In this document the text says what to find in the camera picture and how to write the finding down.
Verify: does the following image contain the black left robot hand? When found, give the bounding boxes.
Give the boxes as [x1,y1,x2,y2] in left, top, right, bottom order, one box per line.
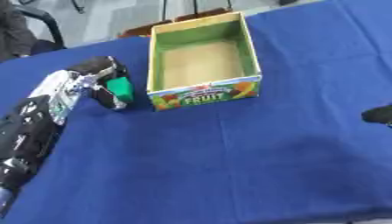
[66,55,132,111]

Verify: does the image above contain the green block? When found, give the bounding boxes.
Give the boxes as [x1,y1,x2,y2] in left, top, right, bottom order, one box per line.
[104,76,137,103]

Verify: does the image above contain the cardboard box with green inside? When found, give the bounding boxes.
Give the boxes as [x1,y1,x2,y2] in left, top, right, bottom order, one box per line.
[145,11,263,112]

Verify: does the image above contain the black chair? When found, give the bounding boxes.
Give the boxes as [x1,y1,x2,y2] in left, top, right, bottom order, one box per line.
[12,3,67,56]

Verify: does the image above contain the person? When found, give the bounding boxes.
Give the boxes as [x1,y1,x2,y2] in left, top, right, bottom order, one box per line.
[0,0,40,63]

